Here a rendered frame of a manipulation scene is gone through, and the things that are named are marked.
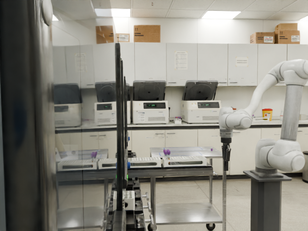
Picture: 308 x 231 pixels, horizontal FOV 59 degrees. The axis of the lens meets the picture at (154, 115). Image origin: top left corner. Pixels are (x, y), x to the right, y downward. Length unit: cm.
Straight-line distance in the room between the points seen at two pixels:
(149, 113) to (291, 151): 259
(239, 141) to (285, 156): 258
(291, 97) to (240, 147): 261
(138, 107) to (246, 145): 181
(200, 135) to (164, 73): 116
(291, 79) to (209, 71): 274
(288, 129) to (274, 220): 70
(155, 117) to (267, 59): 216
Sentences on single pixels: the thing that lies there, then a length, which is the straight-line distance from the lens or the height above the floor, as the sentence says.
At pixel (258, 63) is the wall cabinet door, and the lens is 497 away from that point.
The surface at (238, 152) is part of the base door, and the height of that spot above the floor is 44.
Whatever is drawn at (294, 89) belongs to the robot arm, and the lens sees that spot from 205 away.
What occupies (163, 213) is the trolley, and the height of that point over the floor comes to 28.
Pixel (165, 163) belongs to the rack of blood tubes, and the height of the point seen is 84.
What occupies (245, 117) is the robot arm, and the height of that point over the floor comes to 116.
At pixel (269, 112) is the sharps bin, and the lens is 504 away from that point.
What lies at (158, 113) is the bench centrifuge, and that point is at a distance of 418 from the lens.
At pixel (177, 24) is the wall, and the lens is 503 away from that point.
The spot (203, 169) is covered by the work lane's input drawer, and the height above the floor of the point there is 79.
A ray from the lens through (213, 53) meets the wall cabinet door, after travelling 471.
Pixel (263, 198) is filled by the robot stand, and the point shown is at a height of 55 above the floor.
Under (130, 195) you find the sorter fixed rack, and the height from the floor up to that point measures 86.
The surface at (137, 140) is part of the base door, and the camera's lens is 419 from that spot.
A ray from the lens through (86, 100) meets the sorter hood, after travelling 15.
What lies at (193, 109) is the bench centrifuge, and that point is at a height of 112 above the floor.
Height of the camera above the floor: 126
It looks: 3 degrees down
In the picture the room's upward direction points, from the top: straight up
